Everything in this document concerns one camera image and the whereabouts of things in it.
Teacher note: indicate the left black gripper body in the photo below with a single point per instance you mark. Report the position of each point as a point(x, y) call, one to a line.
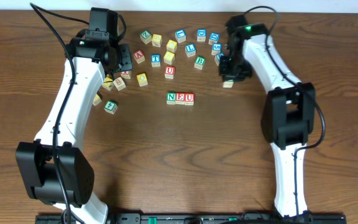
point(125, 58)

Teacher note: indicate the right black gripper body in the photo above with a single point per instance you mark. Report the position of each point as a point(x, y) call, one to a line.
point(232, 69)

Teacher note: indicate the green R block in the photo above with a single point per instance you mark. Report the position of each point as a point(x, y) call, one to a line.
point(228, 84)

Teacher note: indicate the red u block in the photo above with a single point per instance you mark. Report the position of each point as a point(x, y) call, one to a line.
point(189, 98)
point(169, 72)

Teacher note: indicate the green N block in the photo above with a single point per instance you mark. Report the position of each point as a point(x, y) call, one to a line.
point(171, 98)

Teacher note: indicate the red E block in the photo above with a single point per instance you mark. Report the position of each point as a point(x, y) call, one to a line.
point(179, 98)

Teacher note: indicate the red I block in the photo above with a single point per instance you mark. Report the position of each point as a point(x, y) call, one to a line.
point(126, 74)

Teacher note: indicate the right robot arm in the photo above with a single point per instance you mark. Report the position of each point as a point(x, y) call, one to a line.
point(288, 114)

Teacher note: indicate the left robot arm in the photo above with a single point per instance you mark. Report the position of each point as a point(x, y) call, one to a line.
point(52, 166)

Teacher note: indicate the red A block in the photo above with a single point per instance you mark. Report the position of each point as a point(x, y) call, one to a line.
point(139, 56)

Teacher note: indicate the blue P block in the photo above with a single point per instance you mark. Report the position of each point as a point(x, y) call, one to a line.
point(217, 58)

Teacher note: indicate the plain wooden picture block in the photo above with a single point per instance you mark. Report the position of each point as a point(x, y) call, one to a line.
point(119, 84)

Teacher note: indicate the yellow O block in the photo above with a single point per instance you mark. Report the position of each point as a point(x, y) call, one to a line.
point(142, 79)

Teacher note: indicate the blue 5 block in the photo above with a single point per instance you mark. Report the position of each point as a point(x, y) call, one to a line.
point(216, 48)

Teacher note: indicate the yellow block beside V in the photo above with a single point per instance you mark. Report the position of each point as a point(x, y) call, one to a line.
point(108, 83)

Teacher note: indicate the blue T block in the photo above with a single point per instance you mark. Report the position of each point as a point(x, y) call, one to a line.
point(155, 60)

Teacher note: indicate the green Z block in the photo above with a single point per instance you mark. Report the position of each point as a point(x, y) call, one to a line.
point(146, 36)

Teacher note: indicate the green B block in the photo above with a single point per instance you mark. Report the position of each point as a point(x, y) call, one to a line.
point(199, 62)

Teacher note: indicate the yellow block top row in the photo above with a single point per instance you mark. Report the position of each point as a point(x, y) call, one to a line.
point(157, 40)

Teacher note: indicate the yellow S block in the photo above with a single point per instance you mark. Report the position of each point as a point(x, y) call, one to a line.
point(169, 57)

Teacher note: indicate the green 4 block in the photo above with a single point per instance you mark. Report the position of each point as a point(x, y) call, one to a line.
point(110, 107)

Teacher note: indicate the yellow block far left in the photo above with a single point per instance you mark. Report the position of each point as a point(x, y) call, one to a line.
point(97, 99)

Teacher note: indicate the blue L block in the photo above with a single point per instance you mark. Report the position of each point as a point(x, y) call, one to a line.
point(190, 50)

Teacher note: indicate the blue D block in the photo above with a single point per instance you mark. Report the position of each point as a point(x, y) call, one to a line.
point(201, 35)

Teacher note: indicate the yellow C block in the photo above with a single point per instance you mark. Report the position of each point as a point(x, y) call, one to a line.
point(172, 46)

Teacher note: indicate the blue block top row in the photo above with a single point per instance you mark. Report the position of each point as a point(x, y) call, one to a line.
point(180, 35)

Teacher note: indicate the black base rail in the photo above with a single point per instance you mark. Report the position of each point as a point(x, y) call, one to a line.
point(247, 217)

